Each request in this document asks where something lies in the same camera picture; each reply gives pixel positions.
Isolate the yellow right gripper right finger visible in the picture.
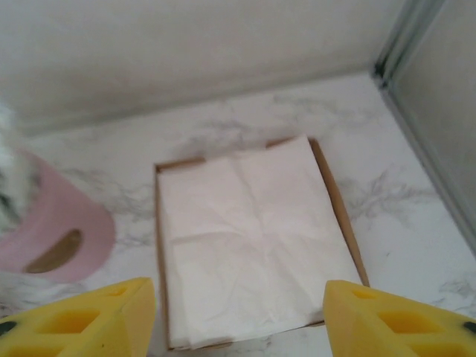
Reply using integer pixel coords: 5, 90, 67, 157
322, 279, 476, 357

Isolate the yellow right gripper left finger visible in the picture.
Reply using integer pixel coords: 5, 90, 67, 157
0, 277, 155, 357

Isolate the pink cup holder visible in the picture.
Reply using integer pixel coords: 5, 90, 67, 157
0, 148, 117, 286

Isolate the green white wrapped stick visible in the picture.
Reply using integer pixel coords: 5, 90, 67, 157
0, 155, 42, 232

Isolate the white paper napkin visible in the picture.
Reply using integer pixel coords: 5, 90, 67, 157
157, 133, 364, 350

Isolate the aluminium side frame rail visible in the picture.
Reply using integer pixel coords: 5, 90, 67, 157
377, 72, 476, 261

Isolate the aluminium corner frame post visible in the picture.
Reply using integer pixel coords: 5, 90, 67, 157
373, 0, 443, 81

